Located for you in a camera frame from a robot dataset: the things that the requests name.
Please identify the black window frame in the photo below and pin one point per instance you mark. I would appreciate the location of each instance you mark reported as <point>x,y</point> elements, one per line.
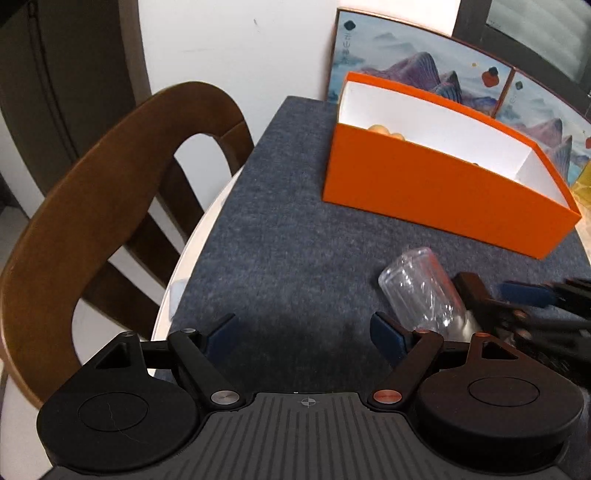
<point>548,40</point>

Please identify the brown gourd ornament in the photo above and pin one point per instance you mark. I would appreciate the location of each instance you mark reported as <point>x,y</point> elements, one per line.
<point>383,130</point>

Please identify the gold gift box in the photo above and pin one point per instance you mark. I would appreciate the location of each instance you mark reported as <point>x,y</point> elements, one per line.
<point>581,188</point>

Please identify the mountain picture box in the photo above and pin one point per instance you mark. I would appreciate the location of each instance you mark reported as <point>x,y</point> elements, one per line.
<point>560,131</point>
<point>417,57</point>

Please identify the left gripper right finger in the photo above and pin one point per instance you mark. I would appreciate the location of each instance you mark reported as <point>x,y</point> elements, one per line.
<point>410,355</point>

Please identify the brown wooden chair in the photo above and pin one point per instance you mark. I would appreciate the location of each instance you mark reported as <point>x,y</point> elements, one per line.
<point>99,206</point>

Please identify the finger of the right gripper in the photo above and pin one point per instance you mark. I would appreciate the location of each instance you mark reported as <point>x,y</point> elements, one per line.
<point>487,311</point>
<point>572,295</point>

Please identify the right mountain picture box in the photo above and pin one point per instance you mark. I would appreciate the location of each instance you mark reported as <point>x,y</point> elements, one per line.
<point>560,131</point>

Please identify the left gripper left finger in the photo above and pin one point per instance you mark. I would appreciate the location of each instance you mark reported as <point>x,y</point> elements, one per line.
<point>195,356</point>

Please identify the clear plastic cup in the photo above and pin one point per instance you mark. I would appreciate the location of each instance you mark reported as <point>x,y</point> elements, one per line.
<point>422,295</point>

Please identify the orange cardboard box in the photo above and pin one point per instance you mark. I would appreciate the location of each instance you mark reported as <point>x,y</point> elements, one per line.
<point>458,170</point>

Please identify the grey felt mat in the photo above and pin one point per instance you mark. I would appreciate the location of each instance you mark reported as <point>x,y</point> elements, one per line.
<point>301,275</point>

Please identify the left mountain picture box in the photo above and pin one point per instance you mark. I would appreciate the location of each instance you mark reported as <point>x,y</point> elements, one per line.
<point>417,57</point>

